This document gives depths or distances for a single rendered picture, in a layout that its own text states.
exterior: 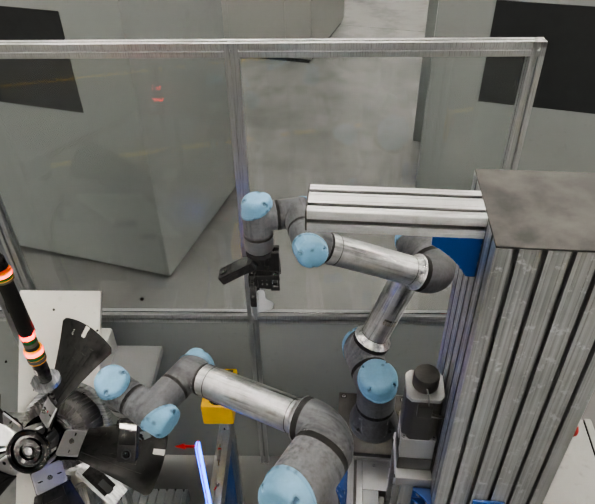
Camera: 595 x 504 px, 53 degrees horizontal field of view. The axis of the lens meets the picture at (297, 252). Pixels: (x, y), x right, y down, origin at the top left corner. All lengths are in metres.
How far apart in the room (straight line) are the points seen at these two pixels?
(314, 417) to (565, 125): 2.83
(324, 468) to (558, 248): 0.55
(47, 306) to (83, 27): 1.76
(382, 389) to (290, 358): 0.81
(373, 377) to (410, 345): 0.71
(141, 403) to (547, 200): 0.91
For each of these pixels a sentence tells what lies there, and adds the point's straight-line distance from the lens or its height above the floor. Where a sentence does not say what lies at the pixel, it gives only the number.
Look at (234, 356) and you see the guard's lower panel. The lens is 2.52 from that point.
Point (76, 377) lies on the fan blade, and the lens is 1.77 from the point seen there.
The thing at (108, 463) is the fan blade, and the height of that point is 1.18.
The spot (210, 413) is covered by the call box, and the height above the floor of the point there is 1.04.
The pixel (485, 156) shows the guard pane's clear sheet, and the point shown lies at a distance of 2.00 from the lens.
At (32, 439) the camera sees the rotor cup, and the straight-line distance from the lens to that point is 1.82.
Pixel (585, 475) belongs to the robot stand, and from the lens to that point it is 1.77.
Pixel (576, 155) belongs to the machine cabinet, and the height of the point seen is 0.91.
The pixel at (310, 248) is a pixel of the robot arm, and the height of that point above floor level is 1.80.
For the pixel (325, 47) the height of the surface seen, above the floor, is 2.04.
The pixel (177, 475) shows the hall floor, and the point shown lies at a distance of 3.13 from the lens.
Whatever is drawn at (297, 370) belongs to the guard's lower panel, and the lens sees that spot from 2.56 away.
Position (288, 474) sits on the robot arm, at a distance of 1.12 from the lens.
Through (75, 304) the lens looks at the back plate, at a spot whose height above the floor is 1.33.
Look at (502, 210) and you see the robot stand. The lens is 1.11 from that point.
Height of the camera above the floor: 2.62
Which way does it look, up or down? 38 degrees down
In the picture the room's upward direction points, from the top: 1 degrees counter-clockwise
